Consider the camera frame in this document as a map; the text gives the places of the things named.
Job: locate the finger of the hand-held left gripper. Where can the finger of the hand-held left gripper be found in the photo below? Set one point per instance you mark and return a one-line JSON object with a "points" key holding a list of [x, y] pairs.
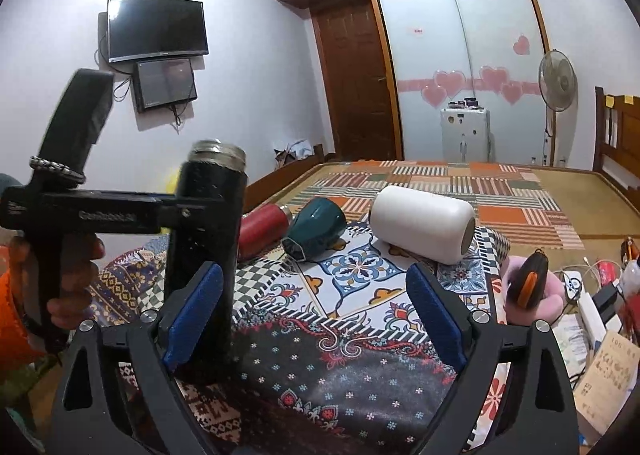
{"points": [[187, 212]]}

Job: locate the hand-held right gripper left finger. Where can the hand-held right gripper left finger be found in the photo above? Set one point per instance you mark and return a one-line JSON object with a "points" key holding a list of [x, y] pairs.
{"points": [[196, 311]]}

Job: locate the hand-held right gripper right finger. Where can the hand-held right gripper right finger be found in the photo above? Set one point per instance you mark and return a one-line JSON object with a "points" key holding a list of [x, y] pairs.
{"points": [[434, 315]]}

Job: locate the black thermos cup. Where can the black thermos cup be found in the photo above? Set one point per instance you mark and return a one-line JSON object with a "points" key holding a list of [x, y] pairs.
{"points": [[222, 220]]}

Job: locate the red thermos cup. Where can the red thermos cup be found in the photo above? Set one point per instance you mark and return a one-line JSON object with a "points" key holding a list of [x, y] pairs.
{"points": [[257, 231]]}

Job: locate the white cup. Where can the white cup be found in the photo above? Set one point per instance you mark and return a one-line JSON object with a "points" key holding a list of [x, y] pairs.
{"points": [[420, 222]]}

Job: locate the dark green cup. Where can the dark green cup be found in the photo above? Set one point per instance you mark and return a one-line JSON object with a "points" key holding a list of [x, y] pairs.
{"points": [[315, 230]]}

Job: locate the person's left hand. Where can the person's left hand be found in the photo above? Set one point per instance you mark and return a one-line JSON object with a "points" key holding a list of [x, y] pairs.
{"points": [[77, 270]]}

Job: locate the patterned blanket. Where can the patterned blanket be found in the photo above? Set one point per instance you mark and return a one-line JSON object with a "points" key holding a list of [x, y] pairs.
{"points": [[350, 335]]}

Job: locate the black and orange device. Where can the black and orange device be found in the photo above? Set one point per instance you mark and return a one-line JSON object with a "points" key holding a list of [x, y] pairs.
{"points": [[525, 282]]}

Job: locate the pink plush toy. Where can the pink plush toy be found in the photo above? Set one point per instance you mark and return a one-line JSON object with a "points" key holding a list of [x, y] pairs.
{"points": [[552, 302]]}

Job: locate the patchwork bed mat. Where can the patchwork bed mat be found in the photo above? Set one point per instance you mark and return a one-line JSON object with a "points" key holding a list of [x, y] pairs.
{"points": [[500, 205]]}

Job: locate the white power strip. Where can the white power strip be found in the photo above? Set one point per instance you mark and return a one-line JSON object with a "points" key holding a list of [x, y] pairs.
{"points": [[590, 320]]}

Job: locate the black power adapter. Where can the black power adapter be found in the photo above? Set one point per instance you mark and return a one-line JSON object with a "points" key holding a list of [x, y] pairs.
{"points": [[606, 296]]}

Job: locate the small white cabinet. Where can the small white cabinet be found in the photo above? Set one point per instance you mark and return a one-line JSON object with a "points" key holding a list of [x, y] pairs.
{"points": [[465, 135]]}

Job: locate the printed paper card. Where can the printed paper card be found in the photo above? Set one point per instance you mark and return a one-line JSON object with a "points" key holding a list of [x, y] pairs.
{"points": [[610, 380]]}

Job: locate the brown wooden door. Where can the brown wooden door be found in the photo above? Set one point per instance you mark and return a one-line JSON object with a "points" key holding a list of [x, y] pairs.
{"points": [[357, 85]]}

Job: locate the wooden headboard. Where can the wooden headboard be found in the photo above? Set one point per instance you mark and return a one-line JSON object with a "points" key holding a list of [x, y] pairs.
{"points": [[622, 135]]}

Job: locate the standing electric fan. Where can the standing electric fan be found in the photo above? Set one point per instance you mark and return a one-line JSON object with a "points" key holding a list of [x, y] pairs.
{"points": [[557, 79]]}

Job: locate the wooden wardrobe with sliding doors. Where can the wooden wardrobe with sliding doors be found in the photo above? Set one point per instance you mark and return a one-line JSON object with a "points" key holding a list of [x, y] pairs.
{"points": [[450, 25]]}

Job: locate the wooden bed frame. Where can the wooden bed frame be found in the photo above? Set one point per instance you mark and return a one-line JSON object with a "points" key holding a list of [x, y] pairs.
{"points": [[280, 180]]}

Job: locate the small wall-mounted monitor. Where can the small wall-mounted monitor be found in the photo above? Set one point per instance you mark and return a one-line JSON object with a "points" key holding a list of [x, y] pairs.
{"points": [[164, 84]]}

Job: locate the wall-mounted black television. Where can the wall-mounted black television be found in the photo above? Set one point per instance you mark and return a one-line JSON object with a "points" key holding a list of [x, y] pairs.
{"points": [[157, 29]]}

